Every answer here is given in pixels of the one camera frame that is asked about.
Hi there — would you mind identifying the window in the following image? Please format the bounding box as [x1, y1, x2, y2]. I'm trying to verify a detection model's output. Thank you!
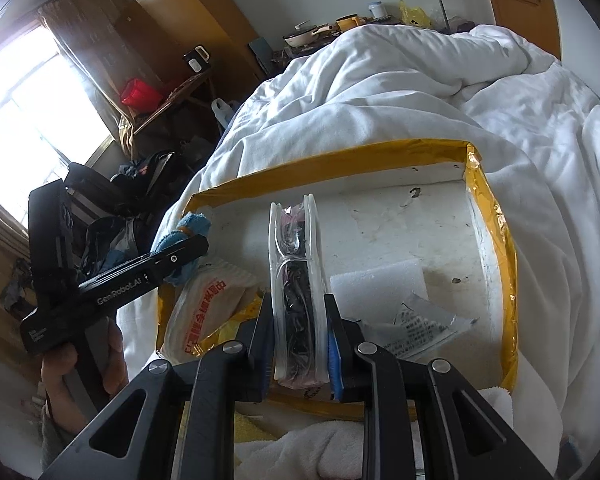
[0, 25, 116, 226]

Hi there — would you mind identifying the yellow cloth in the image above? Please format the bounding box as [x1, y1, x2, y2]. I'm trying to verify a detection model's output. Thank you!
[234, 409, 282, 445]

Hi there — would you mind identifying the black kettle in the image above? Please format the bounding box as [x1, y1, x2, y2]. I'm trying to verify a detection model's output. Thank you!
[182, 46, 212, 73]

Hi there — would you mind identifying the dark clothes pile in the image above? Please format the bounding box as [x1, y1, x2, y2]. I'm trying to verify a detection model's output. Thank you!
[80, 217, 148, 281]

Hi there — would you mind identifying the white plastic jug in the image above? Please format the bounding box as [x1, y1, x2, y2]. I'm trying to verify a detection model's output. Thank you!
[211, 99, 238, 128]

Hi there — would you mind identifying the white pillow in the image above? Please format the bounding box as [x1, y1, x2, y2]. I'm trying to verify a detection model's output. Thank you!
[232, 385, 516, 480]

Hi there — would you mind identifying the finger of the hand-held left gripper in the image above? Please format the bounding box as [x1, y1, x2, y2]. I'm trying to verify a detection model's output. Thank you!
[149, 236, 210, 287]

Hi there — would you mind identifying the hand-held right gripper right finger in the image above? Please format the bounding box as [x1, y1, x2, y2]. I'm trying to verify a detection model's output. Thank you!
[324, 294, 551, 480]

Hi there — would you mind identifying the black suitcase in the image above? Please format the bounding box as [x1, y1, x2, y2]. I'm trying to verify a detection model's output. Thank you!
[62, 162, 126, 221]

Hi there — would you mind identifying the yellow plastic bag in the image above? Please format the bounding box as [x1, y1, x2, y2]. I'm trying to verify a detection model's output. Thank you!
[399, 0, 433, 28]
[155, 137, 520, 423]

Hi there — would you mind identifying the white quilt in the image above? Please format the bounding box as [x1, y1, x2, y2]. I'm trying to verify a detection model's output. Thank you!
[117, 22, 600, 461]

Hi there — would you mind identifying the person's left hand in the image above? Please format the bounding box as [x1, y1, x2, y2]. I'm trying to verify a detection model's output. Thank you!
[40, 317, 129, 435]

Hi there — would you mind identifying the red box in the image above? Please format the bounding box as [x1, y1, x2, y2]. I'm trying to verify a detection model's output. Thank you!
[120, 77, 163, 108]

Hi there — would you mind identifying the wooden wardrobe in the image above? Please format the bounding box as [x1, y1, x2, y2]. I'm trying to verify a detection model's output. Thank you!
[112, 0, 266, 91]

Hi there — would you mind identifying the wooden door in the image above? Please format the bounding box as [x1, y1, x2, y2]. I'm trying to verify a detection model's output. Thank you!
[477, 0, 563, 58]

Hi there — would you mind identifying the wooden side table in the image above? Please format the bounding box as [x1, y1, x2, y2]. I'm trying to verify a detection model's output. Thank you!
[127, 67, 216, 146]

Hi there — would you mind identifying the person's left forearm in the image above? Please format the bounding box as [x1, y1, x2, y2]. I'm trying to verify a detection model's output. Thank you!
[40, 405, 98, 480]

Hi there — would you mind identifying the white foam sheet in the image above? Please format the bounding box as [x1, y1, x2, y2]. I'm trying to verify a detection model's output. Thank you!
[329, 258, 431, 321]

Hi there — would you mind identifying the clear printed plastic bag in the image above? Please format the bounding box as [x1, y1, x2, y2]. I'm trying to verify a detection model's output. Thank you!
[360, 295, 481, 361]

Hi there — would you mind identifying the clear zip pouch with cables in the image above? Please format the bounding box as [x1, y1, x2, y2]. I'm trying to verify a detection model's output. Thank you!
[269, 194, 331, 391]

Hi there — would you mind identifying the blue towel cloth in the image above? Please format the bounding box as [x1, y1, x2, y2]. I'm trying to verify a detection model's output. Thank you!
[150, 212, 213, 286]

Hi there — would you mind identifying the dark grey board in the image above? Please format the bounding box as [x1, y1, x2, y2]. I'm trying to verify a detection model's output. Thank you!
[250, 37, 276, 78]

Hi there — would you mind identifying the white pan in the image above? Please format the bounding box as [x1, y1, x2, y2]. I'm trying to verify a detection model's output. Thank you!
[282, 22, 331, 47]

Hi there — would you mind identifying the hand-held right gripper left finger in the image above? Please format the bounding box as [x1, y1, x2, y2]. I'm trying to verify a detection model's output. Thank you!
[42, 292, 276, 480]

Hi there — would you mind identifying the brown curtain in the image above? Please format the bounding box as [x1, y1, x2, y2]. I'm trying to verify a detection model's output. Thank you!
[35, 0, 146, 161]

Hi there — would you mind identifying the white packet with red print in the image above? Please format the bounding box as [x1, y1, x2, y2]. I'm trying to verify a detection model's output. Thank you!
[157, 257, 263, 366]

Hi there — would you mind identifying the thin black rod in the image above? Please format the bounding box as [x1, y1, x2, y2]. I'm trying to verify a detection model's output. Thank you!
[428, 0, 451, 31]

